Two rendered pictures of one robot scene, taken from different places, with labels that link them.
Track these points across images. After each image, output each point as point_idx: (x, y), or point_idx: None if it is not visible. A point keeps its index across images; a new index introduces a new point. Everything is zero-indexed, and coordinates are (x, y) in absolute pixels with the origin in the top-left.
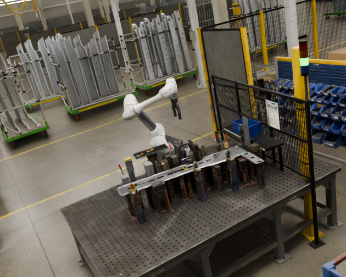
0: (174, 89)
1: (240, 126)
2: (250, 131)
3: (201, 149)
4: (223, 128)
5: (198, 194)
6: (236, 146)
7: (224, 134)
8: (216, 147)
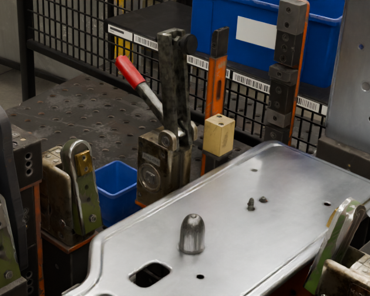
0: None
1: (299, 14)
2: (335, 47)
3: (63, 172)
4: (104, 29)
5: None
6: (273, 144)
7: (215, 63)
8: (162, 154)
